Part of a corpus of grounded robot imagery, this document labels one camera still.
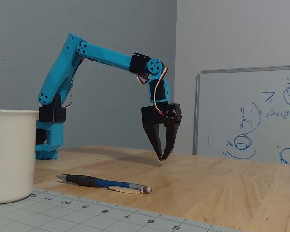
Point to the whiteboard with blue drawings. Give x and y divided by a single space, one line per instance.
232 108

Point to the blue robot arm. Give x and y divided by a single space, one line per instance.
58 72

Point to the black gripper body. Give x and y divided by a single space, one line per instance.
151 117

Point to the blue black mechanical pen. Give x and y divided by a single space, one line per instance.
91 181

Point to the white plastic cup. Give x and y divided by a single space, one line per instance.
12 154

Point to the grey gridded cutting mat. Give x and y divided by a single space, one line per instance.
62 215

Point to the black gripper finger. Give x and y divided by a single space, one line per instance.
153 137
171 130

